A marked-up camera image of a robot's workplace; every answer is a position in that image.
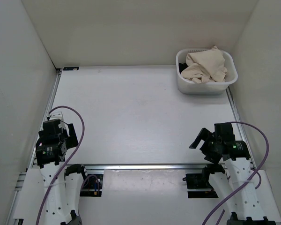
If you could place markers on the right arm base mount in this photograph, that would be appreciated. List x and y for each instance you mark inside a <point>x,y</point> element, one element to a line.
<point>198,185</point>

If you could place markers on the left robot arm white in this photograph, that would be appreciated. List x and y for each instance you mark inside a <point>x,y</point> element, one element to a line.
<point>51,191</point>

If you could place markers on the black trousers in basket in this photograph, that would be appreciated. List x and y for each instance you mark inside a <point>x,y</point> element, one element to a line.
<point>182,67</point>

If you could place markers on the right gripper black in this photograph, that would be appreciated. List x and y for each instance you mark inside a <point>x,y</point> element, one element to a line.
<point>212,157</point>

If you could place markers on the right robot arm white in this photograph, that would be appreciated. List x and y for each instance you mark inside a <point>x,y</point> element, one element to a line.
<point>230,174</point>

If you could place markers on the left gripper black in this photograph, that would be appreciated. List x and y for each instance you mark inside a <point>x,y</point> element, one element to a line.
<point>71,140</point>

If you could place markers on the beige trousers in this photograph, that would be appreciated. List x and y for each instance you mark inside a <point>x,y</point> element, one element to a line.
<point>205,66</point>

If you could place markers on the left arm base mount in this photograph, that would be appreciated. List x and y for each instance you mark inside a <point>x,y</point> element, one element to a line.
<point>93,186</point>

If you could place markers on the dark corner sticker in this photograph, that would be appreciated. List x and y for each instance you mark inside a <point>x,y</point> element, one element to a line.
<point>70,68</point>

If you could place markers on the white plastic basket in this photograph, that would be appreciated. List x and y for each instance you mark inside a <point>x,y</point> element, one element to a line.
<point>188,87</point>

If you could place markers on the aluminium front rail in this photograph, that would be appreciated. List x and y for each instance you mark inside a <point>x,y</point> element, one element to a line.
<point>99,169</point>

